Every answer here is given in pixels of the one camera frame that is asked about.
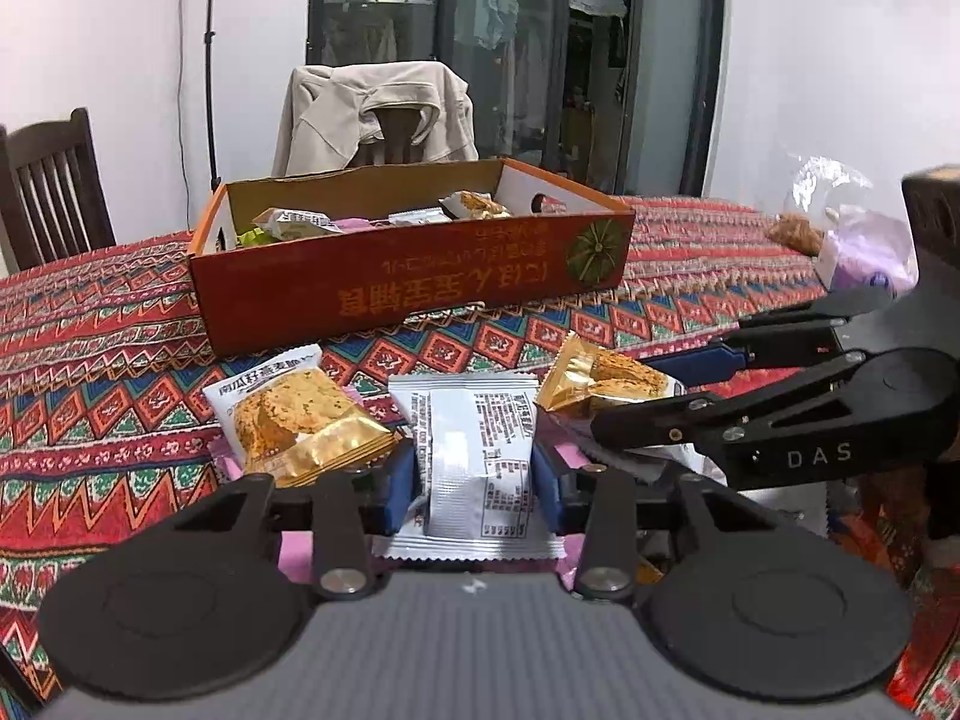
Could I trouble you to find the small gold biscuit packet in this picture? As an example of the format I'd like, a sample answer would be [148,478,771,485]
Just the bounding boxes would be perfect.
[440,190,512,221]

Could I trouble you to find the white gold biscuit packet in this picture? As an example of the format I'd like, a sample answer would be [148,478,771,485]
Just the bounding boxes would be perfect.
[204,345,403,490]

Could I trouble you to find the studio light on black stand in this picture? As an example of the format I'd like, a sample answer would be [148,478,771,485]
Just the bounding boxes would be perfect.
[202,0,224,193]

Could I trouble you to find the patterned red tablecloth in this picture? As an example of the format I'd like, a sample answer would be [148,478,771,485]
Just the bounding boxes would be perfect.
[0,195,960,720]

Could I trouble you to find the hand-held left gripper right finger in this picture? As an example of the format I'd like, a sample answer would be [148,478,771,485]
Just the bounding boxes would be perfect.
[531,444,824,604]

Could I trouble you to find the purple tissue pack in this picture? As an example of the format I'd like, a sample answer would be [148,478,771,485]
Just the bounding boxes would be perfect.
[814,206,920,300]

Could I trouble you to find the black light cable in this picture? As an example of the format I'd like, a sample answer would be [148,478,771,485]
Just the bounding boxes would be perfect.
[175,0,194,227]

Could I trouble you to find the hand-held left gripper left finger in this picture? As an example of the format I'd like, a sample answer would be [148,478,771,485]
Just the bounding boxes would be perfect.
[142,439,417,602]

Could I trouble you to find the white packet with printed back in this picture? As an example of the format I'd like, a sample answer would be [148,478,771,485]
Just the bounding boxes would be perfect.
[373,373,569,563]

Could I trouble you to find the brown wooden chair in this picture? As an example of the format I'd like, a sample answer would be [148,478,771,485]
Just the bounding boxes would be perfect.
[360,106,430,167]

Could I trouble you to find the red snack bag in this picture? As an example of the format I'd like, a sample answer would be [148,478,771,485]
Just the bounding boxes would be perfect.
[825,476,931,593]

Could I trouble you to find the white silver snack packet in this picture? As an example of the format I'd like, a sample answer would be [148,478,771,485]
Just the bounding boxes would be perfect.
[253,208,340,242]

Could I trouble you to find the beige jacket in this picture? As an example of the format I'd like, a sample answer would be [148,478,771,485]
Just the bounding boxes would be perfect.
[271,60,479,178]

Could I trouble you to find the clear plastic bag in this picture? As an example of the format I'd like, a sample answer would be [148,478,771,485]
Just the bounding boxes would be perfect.
[780,152,880,242]

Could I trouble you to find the brown dried snack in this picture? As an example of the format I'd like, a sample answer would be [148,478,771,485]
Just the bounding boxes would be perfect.
[771,213,827,257]

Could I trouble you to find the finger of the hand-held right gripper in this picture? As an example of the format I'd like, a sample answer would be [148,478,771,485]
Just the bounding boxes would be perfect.
[645,286,897,385]
[591,352,875,458]

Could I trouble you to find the black framed sliding glass door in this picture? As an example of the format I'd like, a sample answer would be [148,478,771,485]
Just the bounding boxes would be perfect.
[307,0,730,200]

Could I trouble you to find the dark slatted wooden chair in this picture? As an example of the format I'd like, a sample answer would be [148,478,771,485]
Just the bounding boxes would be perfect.
[0,107,118,275]

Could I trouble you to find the orange cardboard box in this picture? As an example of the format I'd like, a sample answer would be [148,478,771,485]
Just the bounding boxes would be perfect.
[187,157,637,359]

